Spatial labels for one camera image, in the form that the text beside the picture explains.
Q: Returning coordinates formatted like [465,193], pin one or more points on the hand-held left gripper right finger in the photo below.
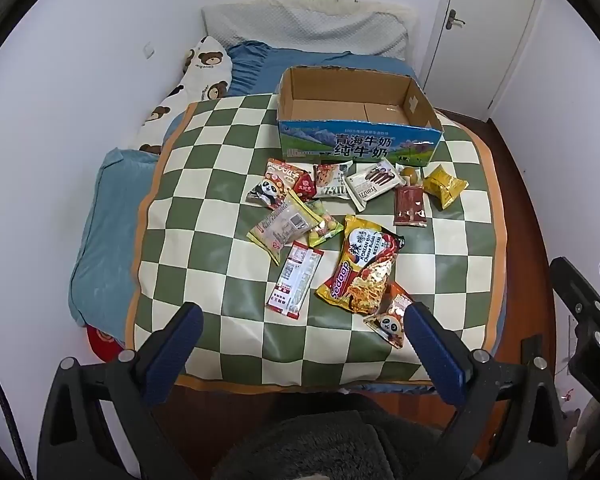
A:
[437,355]

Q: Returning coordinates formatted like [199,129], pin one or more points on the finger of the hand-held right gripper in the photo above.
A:
[575,290]

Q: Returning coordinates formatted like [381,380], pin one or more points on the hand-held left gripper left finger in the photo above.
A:
[172,355]

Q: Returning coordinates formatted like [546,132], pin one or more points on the large orange panda snack packet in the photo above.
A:
[272,185]

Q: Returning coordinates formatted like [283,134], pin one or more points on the printed cardboard box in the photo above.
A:
[360,142]

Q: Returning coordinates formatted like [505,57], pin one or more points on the small orange panda snack packet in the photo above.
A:
[390,322]

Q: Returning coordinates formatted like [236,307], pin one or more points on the red cloth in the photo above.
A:
[102,344]

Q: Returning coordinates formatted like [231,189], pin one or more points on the instant noodle packet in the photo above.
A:
[362,265]

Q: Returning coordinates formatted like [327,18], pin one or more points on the green checkered blanket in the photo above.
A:
[220,240]

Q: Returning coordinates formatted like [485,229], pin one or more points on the blue quilt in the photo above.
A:
[110,240]

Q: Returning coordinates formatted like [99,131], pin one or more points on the long red white packet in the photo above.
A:
[294,280]

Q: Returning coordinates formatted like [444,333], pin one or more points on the dark red sausage packet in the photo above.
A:
[410,206]

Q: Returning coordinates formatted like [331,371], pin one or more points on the clear yellow-edged snack packet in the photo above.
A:
[280,227]

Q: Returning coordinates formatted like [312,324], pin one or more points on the yellow snack packet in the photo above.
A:
[444,185]

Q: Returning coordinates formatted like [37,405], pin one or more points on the green candy packet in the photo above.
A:
[325,225]

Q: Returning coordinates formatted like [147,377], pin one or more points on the brown round snack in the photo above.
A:
[409,174]

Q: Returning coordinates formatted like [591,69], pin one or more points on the white chocolate wafer packet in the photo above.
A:
[372,182]

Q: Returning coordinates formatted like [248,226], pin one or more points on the white cookie packet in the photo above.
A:
[332,182]

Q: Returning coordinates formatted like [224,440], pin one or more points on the small red snack packet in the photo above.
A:
[304,186]

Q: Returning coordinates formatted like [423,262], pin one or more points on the white door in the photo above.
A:
[480,35]

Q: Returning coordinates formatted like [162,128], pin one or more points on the bear print pillow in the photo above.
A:
[205,67]

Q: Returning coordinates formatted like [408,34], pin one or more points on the blue ruffled pillow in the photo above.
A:
[250,67]

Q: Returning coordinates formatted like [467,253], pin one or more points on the blue bedsheet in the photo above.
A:
[370,62]

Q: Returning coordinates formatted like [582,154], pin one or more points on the white pillow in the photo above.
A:
[305,25]

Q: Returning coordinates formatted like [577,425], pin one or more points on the white wall socket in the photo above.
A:
[149,50]

